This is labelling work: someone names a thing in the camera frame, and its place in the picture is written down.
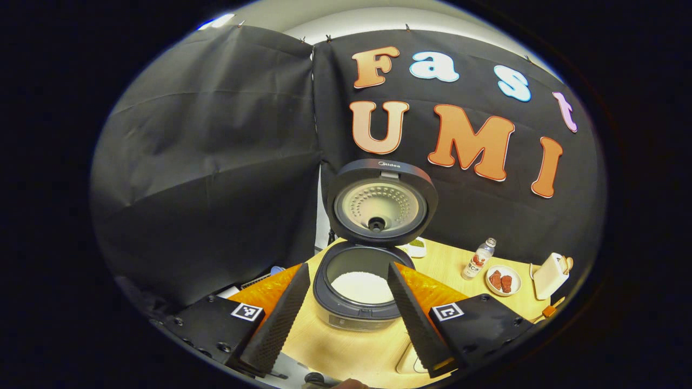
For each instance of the toasted bread slice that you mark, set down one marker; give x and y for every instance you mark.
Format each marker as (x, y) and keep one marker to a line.
(567, 263)

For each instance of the dark grey rice cooker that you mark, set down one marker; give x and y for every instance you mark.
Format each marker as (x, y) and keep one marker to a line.
(378, 202)

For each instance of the white plastic basket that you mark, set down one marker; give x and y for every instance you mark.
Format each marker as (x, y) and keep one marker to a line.
(259, 281)

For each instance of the black backdrop cloth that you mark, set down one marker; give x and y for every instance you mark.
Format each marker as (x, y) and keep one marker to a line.
(205, 151)

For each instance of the wooden spoon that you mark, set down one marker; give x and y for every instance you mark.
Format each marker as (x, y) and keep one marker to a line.
(559, 300)

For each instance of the small white plate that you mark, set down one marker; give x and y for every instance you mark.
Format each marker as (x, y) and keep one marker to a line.
(503, 293)

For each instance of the white divided bean dish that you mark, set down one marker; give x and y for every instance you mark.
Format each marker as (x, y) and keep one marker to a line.
(415, 247)

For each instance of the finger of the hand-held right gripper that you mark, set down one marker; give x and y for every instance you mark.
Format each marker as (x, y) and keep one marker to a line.
(549, 312)

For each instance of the red meat piece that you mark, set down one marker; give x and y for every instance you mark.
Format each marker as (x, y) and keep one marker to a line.
(495, 280)
(506, 283)

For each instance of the clear red label bottle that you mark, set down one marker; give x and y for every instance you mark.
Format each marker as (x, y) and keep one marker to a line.
(477, 260)

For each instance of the white rice heap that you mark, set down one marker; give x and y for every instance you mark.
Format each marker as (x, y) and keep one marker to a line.
(362, 287)

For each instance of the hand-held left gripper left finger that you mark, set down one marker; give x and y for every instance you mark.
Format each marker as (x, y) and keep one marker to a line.
(281, 319)

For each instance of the white tray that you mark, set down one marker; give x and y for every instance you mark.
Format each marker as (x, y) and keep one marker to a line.
(408, 361)

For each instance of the cream white toaster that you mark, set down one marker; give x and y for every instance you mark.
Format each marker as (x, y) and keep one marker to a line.
(549, 278)

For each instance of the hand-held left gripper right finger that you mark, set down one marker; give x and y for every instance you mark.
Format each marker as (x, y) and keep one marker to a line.
(413, 319)

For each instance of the ceiling light panel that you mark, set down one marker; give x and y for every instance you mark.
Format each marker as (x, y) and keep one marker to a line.
(216, 21)

